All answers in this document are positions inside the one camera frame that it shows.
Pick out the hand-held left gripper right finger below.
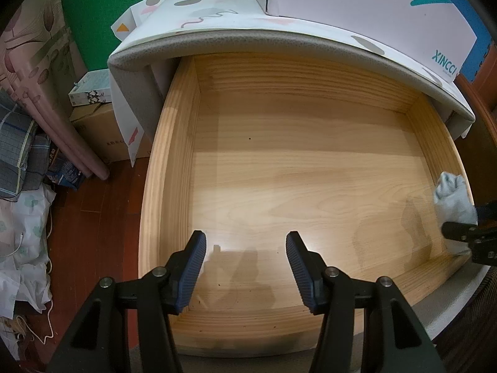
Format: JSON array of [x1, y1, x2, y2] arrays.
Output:
[[286, 231, 447, 373]]

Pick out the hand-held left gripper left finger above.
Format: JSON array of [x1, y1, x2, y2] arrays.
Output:
[[47, 230, 207, 373]]

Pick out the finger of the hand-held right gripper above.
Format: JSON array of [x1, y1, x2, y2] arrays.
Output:
[[443, 221, 480, 243], [474, 203, 497, 227]]

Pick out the pale blue underwear bundle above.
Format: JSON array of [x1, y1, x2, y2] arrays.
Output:
[[433, 172, 479, 227]]

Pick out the wooden drawer with grey front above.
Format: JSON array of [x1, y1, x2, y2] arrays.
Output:
[[128, 52, 490, 373]]

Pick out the brown wooden furniture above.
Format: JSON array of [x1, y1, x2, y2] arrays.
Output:
[[454, 72, 497, 172]]

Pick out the blue packet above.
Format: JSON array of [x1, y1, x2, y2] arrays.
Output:
[[47, 140, 86, 191]]

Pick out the brown cardboard box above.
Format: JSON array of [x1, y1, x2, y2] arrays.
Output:
[[72, 103, 154, 164]]

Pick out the white floral cloth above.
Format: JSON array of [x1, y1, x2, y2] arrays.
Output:
[[0, 184, 57, 319]]

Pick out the small teal and white box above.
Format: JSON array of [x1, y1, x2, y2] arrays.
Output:
[[68, 69, 113, 106]]

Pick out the grey plaid blanket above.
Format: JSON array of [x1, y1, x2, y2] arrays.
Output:
[[0, 89, 53, 200]]

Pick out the white cardboard box teal print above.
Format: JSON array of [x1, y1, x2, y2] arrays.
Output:
[[246, 0, 479, 84]]

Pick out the white patterned cover cloth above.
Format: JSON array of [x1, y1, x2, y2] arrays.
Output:
[[110, 0, 475, 168]]

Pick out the pink floral rolled sheet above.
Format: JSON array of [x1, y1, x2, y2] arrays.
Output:
[[0, 0, 111, 181]]

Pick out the white cable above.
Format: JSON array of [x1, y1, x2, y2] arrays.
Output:
[[0, 202, 56, 343]]

